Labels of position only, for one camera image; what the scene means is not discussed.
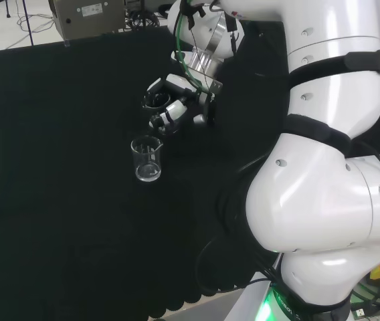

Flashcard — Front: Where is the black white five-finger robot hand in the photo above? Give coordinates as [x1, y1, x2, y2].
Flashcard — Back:
[142, 74, 218, 136]

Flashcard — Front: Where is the clear glass beaker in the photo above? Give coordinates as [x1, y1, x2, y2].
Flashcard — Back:
[142, 89, 175, 112]
[130, 136, 163, 183]

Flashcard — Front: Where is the black tripod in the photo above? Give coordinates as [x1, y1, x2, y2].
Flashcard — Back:
[124, 0, 161, 33]

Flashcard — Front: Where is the beige metal box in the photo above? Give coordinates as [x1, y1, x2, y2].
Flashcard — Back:
[48, 0, 126, 37]

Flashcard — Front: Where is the black bench cloth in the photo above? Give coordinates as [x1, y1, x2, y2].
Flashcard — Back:
[0, 20, 380, 317]

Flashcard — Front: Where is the blue tripod leg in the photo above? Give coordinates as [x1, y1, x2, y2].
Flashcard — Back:
[21, 0, 35, 47]

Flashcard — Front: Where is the grey floor cable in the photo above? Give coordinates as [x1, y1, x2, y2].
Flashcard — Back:
[5, 0, 58, 35]

